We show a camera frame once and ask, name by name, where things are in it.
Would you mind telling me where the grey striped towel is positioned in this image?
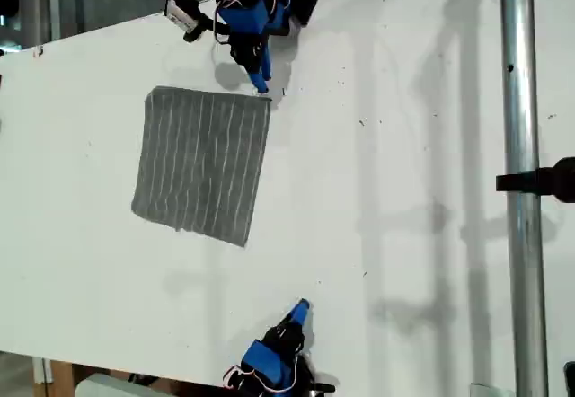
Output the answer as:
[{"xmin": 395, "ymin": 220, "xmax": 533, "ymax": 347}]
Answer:
[{"xmin": 130, "ymin": 84, "xmax": 273, "ymax": 249}]

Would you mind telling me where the black clamp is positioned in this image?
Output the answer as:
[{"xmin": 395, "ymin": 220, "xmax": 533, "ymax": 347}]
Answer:
[{"xmin": 495, "ymin": 156, "xmax": 575, "ymax": 204}]

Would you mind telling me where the black camera stalk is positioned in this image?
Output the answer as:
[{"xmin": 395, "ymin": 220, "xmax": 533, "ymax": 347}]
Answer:
[{"xmin": 182, "ymin": 13, "xmax": 219, "ymax": 44}]

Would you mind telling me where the black camera box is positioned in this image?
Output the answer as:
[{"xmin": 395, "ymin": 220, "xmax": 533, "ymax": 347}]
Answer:
[{"xmin": 164, "ymin": 0, "xmax": 202, "ymax": 31}]

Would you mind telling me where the steel post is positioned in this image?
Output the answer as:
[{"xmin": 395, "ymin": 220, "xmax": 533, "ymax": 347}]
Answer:
[{"xmin": 498, "ymin": 0, "xmax": 551, "ymax": 397}]

